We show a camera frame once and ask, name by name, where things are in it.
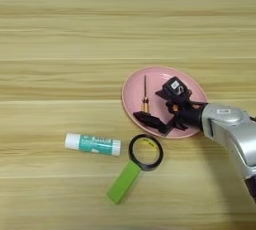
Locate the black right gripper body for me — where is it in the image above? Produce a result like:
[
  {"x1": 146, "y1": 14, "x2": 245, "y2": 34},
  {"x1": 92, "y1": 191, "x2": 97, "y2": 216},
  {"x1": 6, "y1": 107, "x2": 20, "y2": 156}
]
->
[{"x1": 164, "y1": 95, "x2": 210, "y2": 137}]

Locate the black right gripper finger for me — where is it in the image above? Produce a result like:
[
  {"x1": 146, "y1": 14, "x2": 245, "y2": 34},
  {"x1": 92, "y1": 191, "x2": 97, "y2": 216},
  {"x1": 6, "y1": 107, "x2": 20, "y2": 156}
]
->
[
  {"x1": 132, "y1": 110, "x2": 172, "y2": 136},
  {"x1": 154, "y1": 88, "x2": 175, "y2": 104}
]

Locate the orange handled small screwdriver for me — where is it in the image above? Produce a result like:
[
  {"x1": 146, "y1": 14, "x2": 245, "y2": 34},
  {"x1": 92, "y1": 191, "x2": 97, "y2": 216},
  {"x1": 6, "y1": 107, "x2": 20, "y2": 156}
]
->
[{"x1": 141, "y1": 74, "x2": 151, "y2": 114}]

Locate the pink oval plate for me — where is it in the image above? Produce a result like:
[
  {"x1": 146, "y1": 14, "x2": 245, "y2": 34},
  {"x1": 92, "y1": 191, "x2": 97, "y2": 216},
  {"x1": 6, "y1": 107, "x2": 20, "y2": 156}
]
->
[{"x1": 121, "y1": 65, "x2": 209, "y2": 140}]

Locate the white teal glue stick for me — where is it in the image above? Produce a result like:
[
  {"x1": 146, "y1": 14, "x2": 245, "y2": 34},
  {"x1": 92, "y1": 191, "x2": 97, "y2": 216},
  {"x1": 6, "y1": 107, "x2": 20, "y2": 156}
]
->
[{"x1": 64, "y1": 132, "x2": 123, "y2": 157}]

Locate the black magnifying glass ring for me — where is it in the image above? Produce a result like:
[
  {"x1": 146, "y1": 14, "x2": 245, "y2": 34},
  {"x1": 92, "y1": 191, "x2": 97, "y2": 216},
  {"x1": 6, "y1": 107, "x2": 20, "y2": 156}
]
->
[{"x1": 128, "y1": 134, "x2": 165, "y2": 172}]

